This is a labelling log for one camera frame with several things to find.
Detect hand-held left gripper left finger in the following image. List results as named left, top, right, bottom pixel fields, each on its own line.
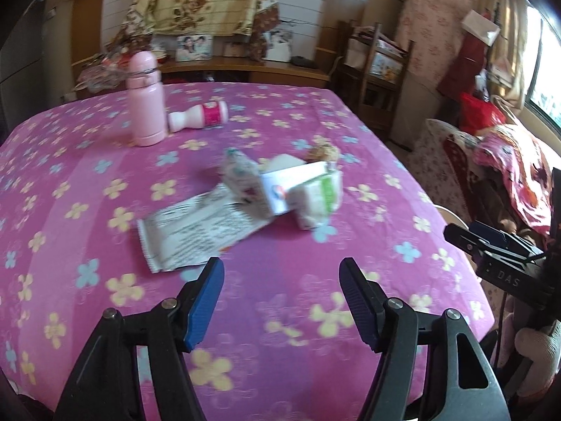
left=53, top=256, right=225, bottom=421

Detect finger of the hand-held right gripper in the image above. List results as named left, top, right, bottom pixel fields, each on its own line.
left=444, top=223, right=494, bottom=260
left=469, top=220, right=544, bottom=256

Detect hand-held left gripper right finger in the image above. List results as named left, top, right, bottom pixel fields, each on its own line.
left=339, top=258, right=511, bottom=421

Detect light blue snack packet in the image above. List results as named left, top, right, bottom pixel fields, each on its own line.
left=136, top=182, right=275, bottom=274

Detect white green tissue packet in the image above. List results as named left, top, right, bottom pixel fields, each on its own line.
left=287, top=169, right=343, bottom=231

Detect white blue medicine box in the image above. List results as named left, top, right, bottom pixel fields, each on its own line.
left=258, top=161, right=329, bottom=216

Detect brown paper ball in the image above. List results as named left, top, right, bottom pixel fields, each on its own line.
left=304, top=142, right=342, bottom=165

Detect white green red box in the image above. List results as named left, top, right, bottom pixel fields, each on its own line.
left=267, top=153, right=307, bottom=174

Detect person's right forearm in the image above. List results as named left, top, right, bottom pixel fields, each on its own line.
left=495, top=311, right=561, bottom=404

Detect floral covered sofa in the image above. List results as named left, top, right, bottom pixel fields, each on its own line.
left=412, top=118, right=561, bottom=273

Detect pink cartoon print blanket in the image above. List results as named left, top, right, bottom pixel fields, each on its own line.
left=473, top=123, right=557, bottom=233

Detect red plastic bag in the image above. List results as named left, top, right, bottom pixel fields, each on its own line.
left=458, top=92, right=507, bottom=136

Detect dark red hanging garment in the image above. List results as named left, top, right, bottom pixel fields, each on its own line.
left=442, top=35, right=485, bottom=97

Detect window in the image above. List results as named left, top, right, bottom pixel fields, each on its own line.
left=526, top=9, right=561, bottom=128

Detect dark wooden chair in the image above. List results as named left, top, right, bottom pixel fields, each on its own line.
left=335, top=20, right=415, bottom=139

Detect pink floral tablecloth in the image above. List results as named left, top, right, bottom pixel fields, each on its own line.
left=0, top=81, right=496, bottom=421

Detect beige curtain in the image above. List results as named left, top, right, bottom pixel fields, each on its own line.
left=486, top=0, right=540, bottom=110

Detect colourful picture board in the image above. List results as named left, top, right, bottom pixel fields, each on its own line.
left=370, top=50, right=404, bottom=82

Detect white pink-label yogurt bottle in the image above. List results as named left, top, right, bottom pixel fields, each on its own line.
left=168, top=100, right=229, bottom=133

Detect pink water bottle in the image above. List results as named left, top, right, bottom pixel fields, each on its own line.
left=126, top=50, right=168, bottom=147

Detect floral covered standing appliance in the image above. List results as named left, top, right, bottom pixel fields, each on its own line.
left=397, top=0, right=476, bottom=97

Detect wooden television cabinet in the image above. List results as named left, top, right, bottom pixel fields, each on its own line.
left=72, top=59, right=330, bottom=97

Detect clear plastic bags with goods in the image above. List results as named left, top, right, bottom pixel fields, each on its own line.
left=76, top=50, right=132, bottom=95

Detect wedding photo print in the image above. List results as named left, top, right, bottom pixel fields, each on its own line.
left=263, top=28, right=293, bottom=62

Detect yellow floral checked cloth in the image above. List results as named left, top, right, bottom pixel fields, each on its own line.
left=111, top=0, right=281, bottom=60

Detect grey refrigerator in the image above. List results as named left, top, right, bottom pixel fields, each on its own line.
left=0, top=0, right=49, bottom=136

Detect couple photo frame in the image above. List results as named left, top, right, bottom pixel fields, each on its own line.
left=175, top=34, right=214, bottom=62

